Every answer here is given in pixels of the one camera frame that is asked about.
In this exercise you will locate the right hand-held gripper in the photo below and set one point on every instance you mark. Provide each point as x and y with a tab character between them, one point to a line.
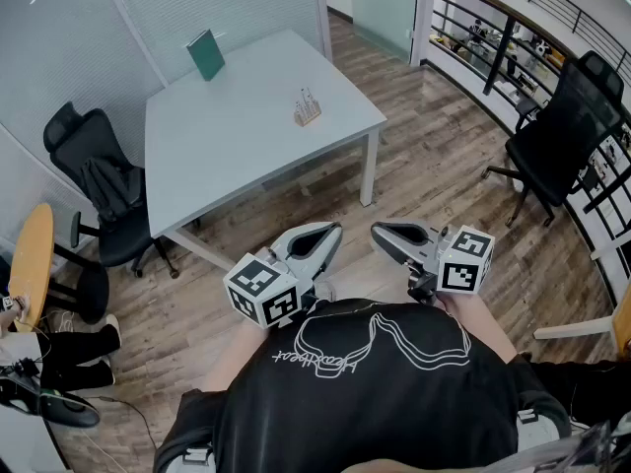
463	269

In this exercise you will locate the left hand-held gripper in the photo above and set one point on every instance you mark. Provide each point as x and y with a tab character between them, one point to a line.
261	289

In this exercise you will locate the wooden table card holder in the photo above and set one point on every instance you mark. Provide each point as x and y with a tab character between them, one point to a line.
309	115

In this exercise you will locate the printed paper sheet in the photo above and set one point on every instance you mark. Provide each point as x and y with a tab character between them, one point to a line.
304	100

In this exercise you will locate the person's left forearm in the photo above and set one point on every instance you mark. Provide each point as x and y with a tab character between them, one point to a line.
236	358

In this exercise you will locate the person's right forearm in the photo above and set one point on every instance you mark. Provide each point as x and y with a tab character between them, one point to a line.
485	323

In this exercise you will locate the person's grey shoe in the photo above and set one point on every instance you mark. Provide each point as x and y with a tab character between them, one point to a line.
325	290

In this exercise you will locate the white office table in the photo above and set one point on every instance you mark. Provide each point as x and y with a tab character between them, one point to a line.
236	155

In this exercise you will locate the black mesh office chair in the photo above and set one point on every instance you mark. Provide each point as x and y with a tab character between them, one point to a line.
557	155

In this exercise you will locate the black metal railing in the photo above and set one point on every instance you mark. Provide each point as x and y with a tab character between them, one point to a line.
500	57

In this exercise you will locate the black jacket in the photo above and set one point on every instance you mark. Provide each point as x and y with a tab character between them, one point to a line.
108	185

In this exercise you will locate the green hardcover book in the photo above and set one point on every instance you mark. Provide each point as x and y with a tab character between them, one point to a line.
207	57

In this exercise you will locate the black padded office chair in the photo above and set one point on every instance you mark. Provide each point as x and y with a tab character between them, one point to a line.
74	136

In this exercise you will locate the black green handheld device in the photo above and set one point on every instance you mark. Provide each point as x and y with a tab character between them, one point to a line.
64	412

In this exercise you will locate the person with head camera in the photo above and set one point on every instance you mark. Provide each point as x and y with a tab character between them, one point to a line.
370	412

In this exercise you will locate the wooden desk with white frame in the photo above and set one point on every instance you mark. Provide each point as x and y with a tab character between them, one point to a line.
577	327

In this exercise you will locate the round wooden pedestal table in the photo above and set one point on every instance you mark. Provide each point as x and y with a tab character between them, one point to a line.
32	254

